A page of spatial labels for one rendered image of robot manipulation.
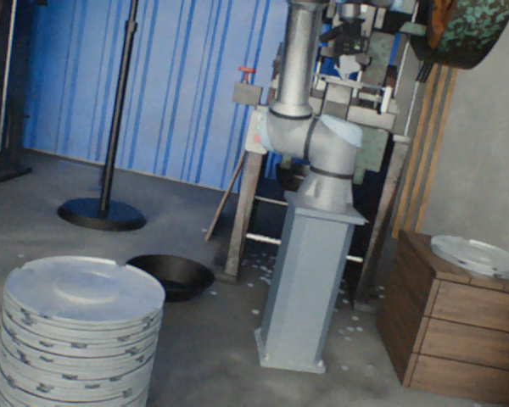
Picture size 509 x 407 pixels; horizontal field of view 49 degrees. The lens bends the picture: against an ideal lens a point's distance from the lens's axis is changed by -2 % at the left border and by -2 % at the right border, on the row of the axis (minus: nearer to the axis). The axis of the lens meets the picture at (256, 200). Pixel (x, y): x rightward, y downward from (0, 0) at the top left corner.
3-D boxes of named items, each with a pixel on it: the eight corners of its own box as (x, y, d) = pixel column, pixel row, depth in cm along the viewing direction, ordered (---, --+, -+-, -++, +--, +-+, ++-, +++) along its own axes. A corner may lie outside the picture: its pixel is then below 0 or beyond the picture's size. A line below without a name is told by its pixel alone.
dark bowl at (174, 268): (204, 319, 172) (207, 298, 170) (109, 298, 172) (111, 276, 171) (217, 284, 201) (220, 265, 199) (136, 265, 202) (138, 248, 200)
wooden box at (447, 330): (530, 409, 156) (571, 298, 148) (401, 387, 154) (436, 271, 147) (479, 343, 195) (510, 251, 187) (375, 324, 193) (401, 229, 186)
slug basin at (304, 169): (356, 216, 209) (363, 191, 207) (267, 197, 210) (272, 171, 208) (349, 197, 242) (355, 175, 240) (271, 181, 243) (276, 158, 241)
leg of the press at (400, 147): (382, 317, 201) (450, 66, 181) (350, 311, 202) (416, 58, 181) (357, 243, 291) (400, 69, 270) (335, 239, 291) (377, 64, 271)
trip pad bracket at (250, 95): (252, 140, 197) (263, 84, 192) (225, 134, 197) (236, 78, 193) (254, 137, 203) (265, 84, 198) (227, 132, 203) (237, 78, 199)
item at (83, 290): (184, 284, 117) (185, 281, 117) (125, 342, 89) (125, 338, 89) (60, 248, 122) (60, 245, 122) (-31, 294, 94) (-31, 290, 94)
